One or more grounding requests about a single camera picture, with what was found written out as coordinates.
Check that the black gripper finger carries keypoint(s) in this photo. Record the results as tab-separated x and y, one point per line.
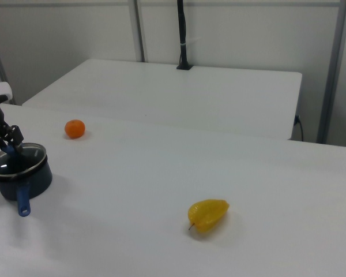
17	135
0	138

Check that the glass lid with blue knob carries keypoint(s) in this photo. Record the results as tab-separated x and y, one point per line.
31	157

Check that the white grey Franka robot arm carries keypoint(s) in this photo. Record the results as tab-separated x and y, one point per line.
0	91

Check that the orange mandarin fruit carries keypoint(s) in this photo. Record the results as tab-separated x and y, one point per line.
74	128

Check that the white side table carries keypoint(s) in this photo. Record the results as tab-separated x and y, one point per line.
167	98

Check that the yellow plastic fruit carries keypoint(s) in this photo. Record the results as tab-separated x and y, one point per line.
209	215

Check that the aluminium frame post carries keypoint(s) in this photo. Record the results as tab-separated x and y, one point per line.
139	31
334	72

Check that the black pole base plate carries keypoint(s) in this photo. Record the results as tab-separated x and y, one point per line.
184	68

